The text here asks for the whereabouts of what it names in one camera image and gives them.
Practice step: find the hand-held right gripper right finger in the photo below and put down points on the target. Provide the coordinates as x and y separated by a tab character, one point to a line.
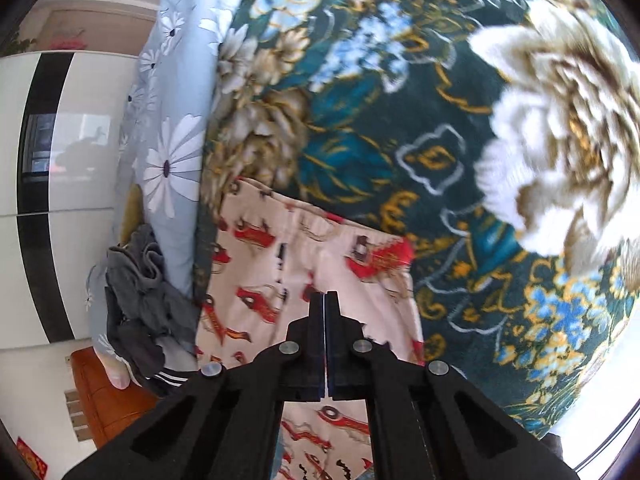
334	340

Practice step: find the light blue daisy quilt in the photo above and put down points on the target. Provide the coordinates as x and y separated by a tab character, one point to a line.
172	160

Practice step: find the grey striped garment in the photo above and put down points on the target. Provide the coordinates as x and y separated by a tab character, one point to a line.
142	310

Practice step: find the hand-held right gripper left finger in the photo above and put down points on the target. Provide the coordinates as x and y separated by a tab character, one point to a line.
316	340

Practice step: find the dark green floral blanket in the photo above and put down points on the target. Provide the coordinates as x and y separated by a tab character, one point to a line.
400	125

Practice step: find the white black striped wardrobe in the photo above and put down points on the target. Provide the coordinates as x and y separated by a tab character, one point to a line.
60	200

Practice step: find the brown wooden cabinet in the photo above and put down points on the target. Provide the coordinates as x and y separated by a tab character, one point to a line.
102	400

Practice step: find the red paper decoration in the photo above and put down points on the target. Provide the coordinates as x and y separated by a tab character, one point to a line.
32	461

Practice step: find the pink red printed pants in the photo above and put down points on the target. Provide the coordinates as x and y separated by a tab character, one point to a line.
260	270

